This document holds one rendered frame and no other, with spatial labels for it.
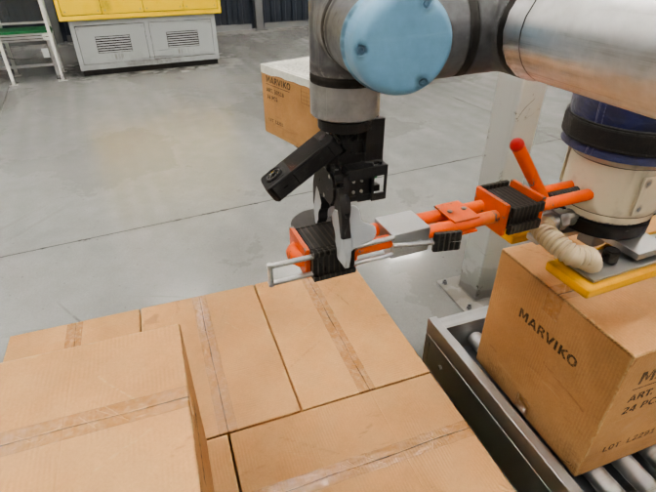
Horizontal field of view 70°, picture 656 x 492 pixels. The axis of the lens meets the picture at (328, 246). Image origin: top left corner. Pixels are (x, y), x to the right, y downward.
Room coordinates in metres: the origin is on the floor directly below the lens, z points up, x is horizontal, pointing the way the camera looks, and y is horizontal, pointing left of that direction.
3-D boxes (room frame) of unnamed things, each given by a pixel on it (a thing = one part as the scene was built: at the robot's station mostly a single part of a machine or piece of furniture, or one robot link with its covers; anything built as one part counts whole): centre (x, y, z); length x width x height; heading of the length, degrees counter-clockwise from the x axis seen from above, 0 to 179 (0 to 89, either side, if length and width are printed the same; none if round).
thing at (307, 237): (0.61, 0.01, 1.21); 0.08 x 0.07 x 0.05; 112
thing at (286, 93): (2.74, 0.05, 0.82); 0.60 x 0.40 x 0.40; 37
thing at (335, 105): (0.61, -0.02, 1.44); 0.10 x 0.09 x 0.05; 21
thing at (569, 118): (0.83, -0.55, 1.33); 0.23 x 0.23 x 0.04
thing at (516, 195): (0.74, -0.32, 1.22); 0.10 x 0.08 x 0.06; 22
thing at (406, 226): (0.65, -0.12, 1.21); 0.07 x 0.07 x 0.04; 22
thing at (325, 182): (0.61, -0.03, 1.36); 0.09 x 0.08 x 0.12; 111
